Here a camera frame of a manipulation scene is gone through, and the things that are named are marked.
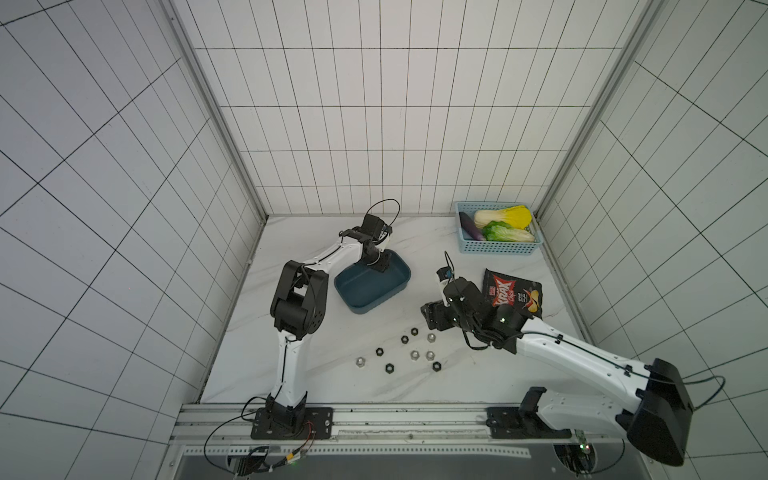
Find dark teal storage box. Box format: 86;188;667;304
334;249;411;315

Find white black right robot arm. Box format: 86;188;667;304
421;267;695;467

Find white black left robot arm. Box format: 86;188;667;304
268;226;392;413

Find black red chips bag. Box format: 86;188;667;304
482;269;543;318

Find green lettuce toy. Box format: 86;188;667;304
482;221;535;243

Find purple eggplant toy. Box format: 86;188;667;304
458;212;485;241

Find light blue perforated basket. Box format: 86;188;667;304
454;201;543;255

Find yellow napa cabbage toy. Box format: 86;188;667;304
473;205;533;230

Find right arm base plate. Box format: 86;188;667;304
486;387;572;440

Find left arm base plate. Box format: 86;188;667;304
250;406;334;440

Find aluminium mounting rail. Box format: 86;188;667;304
170;403;636;467

